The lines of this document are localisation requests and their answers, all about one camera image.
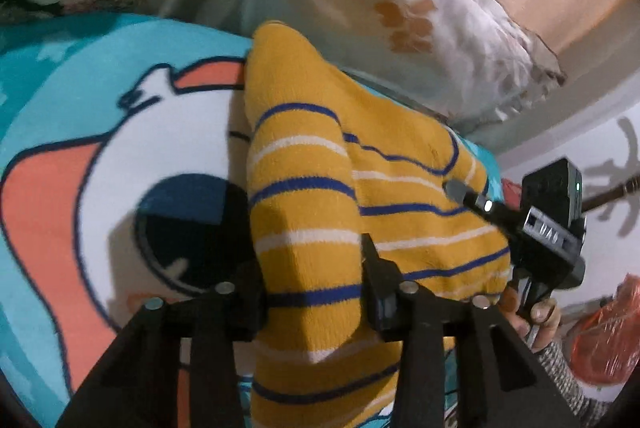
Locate teal cartoon printed blanket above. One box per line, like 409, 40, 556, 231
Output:
0, 12, 506, 428

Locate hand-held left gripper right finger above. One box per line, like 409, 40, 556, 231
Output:
360, 233, 583, 428

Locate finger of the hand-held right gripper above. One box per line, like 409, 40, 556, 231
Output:
444, 179, 526, 239

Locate orange plastic bag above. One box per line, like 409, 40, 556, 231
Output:
570, 273, 640, 389

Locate yellow striped knit sweater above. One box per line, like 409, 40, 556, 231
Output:
242, 20, 513, 428

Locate red cloth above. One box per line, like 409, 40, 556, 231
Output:
500, 178, 526, 213

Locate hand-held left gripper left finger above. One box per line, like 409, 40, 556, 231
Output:
55, 258, 268, 428

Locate person's right hand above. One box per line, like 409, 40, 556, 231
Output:
497, 283, 565, 355

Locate person's right forearm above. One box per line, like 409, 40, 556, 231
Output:
535, 340, 613, 428

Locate white floral pillow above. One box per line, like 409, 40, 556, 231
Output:
242, 0, 568, 133

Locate dark metal rod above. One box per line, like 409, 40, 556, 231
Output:
582, 175, 640, 213

